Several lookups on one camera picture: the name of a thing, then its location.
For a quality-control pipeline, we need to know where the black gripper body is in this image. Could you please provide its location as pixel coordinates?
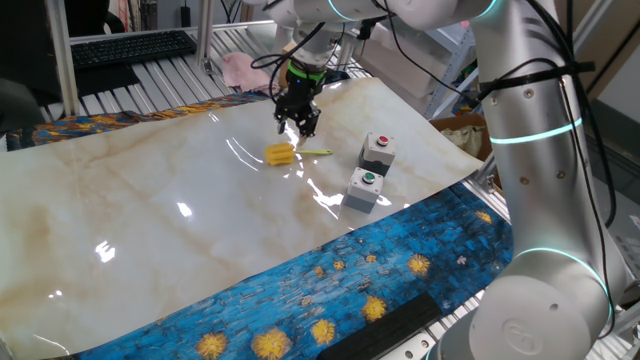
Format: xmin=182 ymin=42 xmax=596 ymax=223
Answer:
xmin=280 ymin=77 xmax=322 ymax=112

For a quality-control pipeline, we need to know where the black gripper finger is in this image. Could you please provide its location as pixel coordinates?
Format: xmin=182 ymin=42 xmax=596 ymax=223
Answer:
xmin=273 ymin=101 xmax=292 ymax=136
xmin=297 ymin=107 xmax=323 ymax=139

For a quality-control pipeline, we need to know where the yellow sponge brush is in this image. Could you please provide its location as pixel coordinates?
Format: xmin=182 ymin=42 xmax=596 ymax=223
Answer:
xmin=263 ymin=142 xmax=334 ymax=167

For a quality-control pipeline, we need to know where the pink fluffy cloth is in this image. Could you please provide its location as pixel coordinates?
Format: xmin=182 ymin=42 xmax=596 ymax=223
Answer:
xmin=220 ymin=52 xmax=281 ymax=97

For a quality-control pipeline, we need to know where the red push button box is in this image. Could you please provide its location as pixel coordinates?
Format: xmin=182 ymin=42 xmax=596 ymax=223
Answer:
xmin=357 ymin=131 xmax=397 ymax=177

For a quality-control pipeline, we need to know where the green push button box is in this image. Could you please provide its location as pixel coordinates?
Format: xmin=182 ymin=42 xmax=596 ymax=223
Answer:
xmin=341 ymin=167 xmax=385 ymax=215

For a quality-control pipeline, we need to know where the white metal shelf rack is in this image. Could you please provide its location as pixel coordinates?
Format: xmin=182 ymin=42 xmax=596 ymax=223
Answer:
xmin=424 ymin=19 xmax=496 ymax=121

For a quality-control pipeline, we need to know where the open cardboard box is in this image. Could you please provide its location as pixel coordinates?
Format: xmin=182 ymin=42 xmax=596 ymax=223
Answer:
xmin=429 ymin=113 xmax=501 ymax=191

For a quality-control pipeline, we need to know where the glossy marble pattern sheet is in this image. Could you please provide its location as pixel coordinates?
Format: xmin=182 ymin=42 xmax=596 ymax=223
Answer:
xmin=0 ymin=77 xmax=484 ymax=359

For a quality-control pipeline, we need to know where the blue starry painting cloth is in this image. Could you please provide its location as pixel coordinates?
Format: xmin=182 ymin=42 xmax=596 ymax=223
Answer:
xmin=4 ymin=89 xmax=516 ymax=360

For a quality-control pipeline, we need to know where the black computer keyboard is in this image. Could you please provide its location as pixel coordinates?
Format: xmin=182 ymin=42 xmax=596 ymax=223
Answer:
xmin=69 ymin=29 xmax=199 ymax=70

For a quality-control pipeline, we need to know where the black flat pad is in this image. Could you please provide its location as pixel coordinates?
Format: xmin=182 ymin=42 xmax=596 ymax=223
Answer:
xmin=73 ymin=63 xmax=142 ymax=99

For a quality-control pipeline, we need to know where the black computer monitor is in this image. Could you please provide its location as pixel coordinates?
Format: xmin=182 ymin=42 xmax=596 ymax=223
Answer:
xmin=0 ymin=0 xmax=64 ymax=109

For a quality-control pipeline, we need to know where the large brown cardboard box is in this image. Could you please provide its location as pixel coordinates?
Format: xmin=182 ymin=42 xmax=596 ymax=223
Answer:
xmin=557 ymin=0 xmax=640 ymax=96

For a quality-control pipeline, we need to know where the aluminium frame post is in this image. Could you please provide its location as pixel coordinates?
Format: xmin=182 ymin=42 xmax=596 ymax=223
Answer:
xmin=195 ymin=0 xmax=217 ymax=74
xmin=43 ymin=0 xmax=82 ymax=119
xmin=472 ymin=0 xmax=619 ymax=194

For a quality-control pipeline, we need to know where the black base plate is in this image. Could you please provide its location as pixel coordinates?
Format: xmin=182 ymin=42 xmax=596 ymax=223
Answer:
xmin=316 ymin=291 xmax=444 ymax=360

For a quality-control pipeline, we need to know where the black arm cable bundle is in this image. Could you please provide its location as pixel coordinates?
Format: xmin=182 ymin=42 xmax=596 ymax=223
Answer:
xmin=249 ymin=0 xmax=619 ymax=341

